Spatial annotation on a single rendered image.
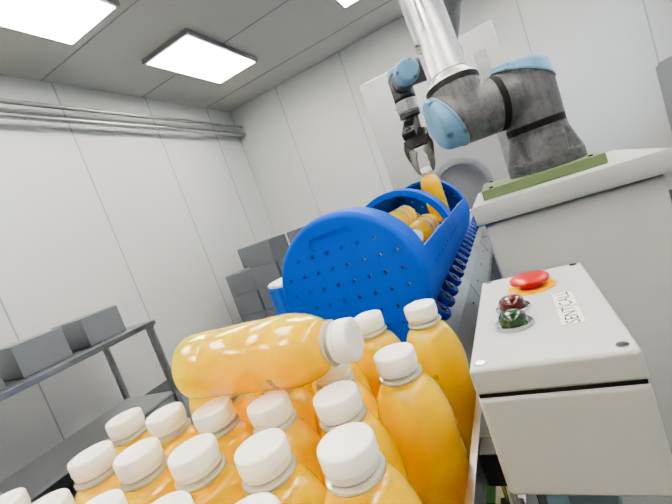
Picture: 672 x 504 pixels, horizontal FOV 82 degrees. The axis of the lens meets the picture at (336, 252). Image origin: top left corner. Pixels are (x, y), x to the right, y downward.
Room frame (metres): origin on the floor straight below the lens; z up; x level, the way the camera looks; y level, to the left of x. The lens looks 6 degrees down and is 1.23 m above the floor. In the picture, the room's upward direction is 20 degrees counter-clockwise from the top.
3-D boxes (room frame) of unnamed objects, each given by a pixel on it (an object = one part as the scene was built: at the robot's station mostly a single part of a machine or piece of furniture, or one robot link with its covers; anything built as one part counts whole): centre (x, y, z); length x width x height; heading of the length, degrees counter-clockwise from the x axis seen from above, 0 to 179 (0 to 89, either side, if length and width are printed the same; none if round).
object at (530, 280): (0.37, -0.17, 1.11); 0.04 x 0.04 x 0.01
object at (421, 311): (0.45, -0.07, 1.09); 0.04 x 0.04 x 0.02
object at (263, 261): (4.80, 0.69, 0.59); 1.20 x 0.80 x 1.19; 65
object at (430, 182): (1.33, -0.39, 1.17); 0.07 x 0.07 x 0.19
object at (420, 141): (1.36, -0.40, 1.41); 0.09 x 0.08 x 0.12; 154
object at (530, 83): (0.83, -0.49, 1.34); 0.13 x 0.12 x 0.14; 86
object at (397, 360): (0.34, -0.02, 1.09); 0.04 x 0.04 x 0.02
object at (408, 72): (1.26, -0.41, 1.56); 0.11 x 0.11 x 0.08; 86
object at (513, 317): (0.30, -0.12, 1.11); 0.02 x 0.02 x 0.01
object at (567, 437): (0.32, -0.15, 1.05); 0.20 x 0.10 x 0.10; 154
